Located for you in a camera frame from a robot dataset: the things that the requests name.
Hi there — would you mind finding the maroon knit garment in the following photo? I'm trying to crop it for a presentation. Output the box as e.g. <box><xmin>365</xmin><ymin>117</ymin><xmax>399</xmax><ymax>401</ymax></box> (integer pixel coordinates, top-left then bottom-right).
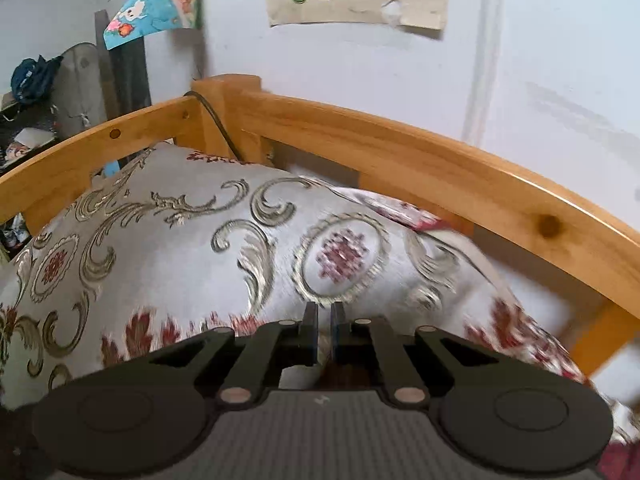
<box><xmin>598</xmin><ymin>441</ymin><xmax>640</xmax><ymax>480</ymax></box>

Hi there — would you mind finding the floral white pillow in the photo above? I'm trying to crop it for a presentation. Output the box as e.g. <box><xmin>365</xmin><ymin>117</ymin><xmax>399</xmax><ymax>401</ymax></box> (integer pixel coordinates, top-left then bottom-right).
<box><xmin>1</xmin><ymin>143</ymin><xmax>584</xmax><ymax>409</ymax></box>

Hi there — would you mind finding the grey chair back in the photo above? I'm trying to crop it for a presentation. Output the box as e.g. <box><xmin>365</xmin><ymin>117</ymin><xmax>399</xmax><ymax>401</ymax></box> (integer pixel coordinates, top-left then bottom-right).
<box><xmin>51</xmin><ymin>42</ymin><xmax>107</xmax><ymax>140</ymax></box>

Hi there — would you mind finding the dark blue crumpled cloth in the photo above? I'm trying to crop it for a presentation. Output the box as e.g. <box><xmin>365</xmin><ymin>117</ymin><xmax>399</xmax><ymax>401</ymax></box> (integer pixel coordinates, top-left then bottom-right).
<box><xmin>11</xmin><ymin>55</ymin><xmax>63</xmax><ymax>104</ymax></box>

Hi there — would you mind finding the orange haired girl drawing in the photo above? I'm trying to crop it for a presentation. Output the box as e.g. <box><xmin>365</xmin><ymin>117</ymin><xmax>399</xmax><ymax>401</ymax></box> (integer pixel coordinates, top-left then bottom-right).
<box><xmin>103</xmin><ymin>0</ymin><xmax>201</xmax><ymax>50</ymax></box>

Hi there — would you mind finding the wooden bed frame rail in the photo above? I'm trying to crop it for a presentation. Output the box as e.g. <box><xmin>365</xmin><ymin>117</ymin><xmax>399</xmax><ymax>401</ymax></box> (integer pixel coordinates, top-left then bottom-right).
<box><xmin>1</xmin><ymin>74</ymin><xmax>639</xmax><ymax>374</ymax></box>

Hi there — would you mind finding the black cable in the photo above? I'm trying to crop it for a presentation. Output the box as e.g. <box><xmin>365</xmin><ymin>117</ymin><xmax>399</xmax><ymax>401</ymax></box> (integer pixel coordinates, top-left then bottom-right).
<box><xmin>183</xmin><ymin>89</ymin><xmax>252</xmax><ymax>165</ymax></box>

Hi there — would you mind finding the white wall pipe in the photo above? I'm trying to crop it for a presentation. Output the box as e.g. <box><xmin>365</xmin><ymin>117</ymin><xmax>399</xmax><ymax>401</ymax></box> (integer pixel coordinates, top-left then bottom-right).
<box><xmin>462</xmin><ymin>0</ymin><xmax>504</xmax><ymax>148</ymax></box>

